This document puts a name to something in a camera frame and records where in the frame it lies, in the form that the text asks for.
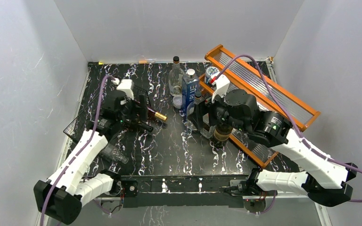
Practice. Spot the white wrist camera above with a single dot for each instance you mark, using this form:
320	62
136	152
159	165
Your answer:
124	85
221	84

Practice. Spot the orange framed glass shelf rack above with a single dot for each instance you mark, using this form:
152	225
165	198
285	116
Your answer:
244	76

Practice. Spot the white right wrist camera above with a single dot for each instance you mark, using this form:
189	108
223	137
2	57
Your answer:
221	84

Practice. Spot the tall clear bottle black cap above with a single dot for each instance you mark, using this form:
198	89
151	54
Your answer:
175	78

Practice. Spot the clear jar of paper clips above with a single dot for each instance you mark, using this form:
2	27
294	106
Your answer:
177	102

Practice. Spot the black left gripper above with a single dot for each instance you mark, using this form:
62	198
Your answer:
138	112

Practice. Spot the black aluminium base frame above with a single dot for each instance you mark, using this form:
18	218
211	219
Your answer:
187	190

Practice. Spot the green bottle with black capsule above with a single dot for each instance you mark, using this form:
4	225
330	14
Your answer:
138	125

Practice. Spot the dark green wine bottle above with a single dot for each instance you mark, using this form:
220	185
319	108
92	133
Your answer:
221	134

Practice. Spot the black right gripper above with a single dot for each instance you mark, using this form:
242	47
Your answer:
201	108

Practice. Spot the clear bottle with orange label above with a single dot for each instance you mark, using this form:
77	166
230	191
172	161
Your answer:
207	131

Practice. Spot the brown bottle with gold cap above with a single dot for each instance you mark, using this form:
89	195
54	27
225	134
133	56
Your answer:
156	115

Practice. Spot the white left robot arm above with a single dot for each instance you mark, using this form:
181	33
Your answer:
78	162

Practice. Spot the clear round glass bottle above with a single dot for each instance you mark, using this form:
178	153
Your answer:
195	113

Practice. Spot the blue white round tin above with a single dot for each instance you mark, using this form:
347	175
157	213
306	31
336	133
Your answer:
210	71

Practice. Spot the black wire wine rack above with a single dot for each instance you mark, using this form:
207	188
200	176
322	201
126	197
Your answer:
109	128

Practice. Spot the blue square glass bottle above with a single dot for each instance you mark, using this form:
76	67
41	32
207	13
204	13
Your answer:
190	84

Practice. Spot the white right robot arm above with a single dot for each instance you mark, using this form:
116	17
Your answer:
320	179

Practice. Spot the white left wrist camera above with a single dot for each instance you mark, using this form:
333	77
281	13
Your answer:
124	85

